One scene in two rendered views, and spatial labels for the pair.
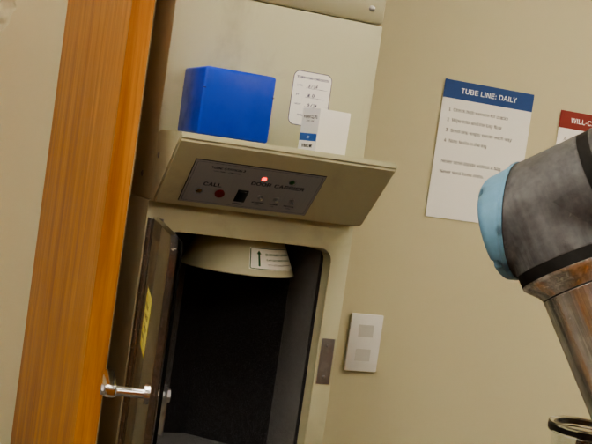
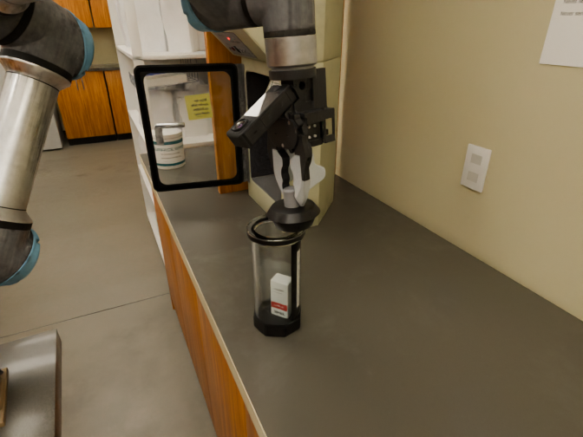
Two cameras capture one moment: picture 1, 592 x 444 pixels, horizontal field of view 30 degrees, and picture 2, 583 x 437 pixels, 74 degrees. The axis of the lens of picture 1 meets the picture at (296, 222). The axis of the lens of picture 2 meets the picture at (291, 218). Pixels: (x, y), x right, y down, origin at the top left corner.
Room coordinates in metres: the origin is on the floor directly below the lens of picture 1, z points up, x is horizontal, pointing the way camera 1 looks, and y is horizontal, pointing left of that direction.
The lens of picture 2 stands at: (1.62, -1.10, 1.50)
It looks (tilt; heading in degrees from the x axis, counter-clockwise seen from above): 27 degrees down; 87
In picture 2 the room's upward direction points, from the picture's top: straight up
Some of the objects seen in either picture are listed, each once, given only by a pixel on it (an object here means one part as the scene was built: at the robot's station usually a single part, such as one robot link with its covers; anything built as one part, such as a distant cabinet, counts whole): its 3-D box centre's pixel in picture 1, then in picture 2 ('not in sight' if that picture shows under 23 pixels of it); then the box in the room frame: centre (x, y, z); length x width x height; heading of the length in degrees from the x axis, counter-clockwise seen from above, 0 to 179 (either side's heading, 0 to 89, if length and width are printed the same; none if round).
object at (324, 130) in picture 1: (323, 131); not in sight; (1.57, -0.02, 1.54); 0.05 x 0.05 x 0.06; 29
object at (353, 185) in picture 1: (274, 181); (239, 39); (1.55, 0.04, 1.46); 0.32 x 0.11 x 0.10; 112
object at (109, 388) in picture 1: (122, 384); not in sight; (1.30, 0.18, 1.20); 0.10 x 0.05 x 0.03; 12
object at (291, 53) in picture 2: not in sight; (290, 54); (1.65, -0.48, 1.46); 0.08 x 0.08 x 0.05
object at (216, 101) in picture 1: (225, 105); not in sight; (1.52, 0.12, 1.56); 0.10 x 0.10 x 0.09; 22
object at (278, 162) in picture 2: not in sight; (291, 171); (1.66, -0.47, 1.27); 0.06 x 0.03 x 0.09; 35
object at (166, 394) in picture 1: (159, 410); (159, 135); (1.28, 0.13, 1.18); 0.02 x 0.02 x 0.06; 12
